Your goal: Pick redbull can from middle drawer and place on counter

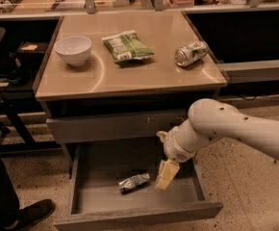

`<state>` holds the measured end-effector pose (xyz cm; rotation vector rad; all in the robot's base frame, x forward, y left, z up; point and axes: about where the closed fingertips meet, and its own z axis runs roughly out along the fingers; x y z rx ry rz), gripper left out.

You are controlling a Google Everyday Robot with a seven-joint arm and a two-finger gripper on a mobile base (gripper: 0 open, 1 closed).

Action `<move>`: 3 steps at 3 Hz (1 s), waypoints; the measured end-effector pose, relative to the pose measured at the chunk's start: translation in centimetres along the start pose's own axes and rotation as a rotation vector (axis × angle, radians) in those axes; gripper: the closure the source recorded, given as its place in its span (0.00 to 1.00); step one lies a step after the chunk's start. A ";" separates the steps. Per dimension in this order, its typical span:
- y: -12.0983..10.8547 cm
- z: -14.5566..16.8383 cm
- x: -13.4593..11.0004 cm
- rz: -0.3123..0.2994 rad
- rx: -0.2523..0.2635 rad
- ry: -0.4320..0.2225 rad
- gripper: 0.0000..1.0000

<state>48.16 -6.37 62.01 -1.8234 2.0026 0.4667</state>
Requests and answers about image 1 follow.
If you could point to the open grey middle drawer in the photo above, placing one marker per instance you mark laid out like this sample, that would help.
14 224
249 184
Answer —
96 204

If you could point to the grey drawer cabinet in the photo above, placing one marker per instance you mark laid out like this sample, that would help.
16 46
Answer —
101 87

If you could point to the green chip bag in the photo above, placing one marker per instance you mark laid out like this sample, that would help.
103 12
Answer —
126 47

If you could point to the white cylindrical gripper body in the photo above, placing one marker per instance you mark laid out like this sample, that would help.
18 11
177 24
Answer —
172 147

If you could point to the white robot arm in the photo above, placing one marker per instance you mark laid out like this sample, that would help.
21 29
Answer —
209 121

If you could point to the silver redbull can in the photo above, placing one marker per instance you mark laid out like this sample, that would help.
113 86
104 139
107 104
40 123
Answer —
133 182

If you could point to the green white soda can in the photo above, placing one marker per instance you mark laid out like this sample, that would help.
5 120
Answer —
191 53

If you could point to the black shoe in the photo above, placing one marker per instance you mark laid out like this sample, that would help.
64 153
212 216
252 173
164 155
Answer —
31 215

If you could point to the white ceramic bowl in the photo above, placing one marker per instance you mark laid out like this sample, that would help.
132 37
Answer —
74 50

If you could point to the closed grey top drawer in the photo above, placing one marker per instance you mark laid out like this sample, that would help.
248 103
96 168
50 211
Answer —
108 127

